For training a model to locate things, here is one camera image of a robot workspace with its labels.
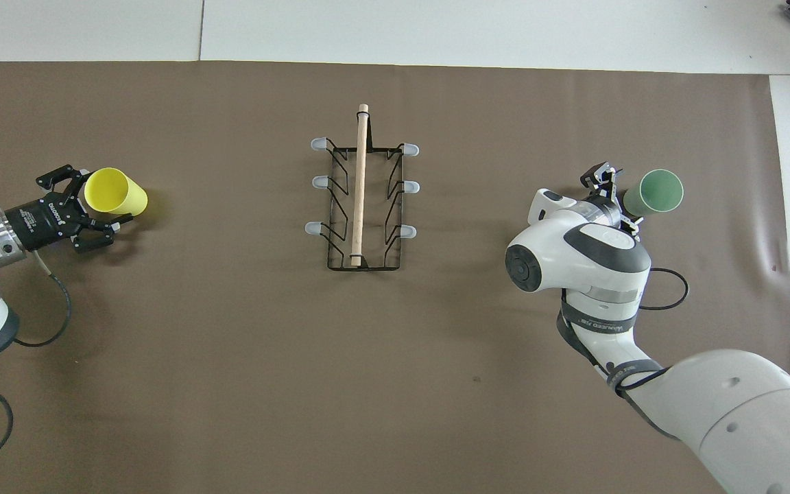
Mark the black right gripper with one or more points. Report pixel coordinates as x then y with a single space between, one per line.
616 199

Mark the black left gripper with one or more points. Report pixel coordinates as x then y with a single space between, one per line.
45 219

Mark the light green plastic cup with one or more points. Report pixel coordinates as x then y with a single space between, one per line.
655 192

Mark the yellow plastic cup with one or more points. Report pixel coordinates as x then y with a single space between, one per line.
117 195

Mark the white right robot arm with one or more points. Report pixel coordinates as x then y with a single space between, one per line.
573 254

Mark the brown table mat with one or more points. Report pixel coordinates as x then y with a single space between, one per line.
230 343

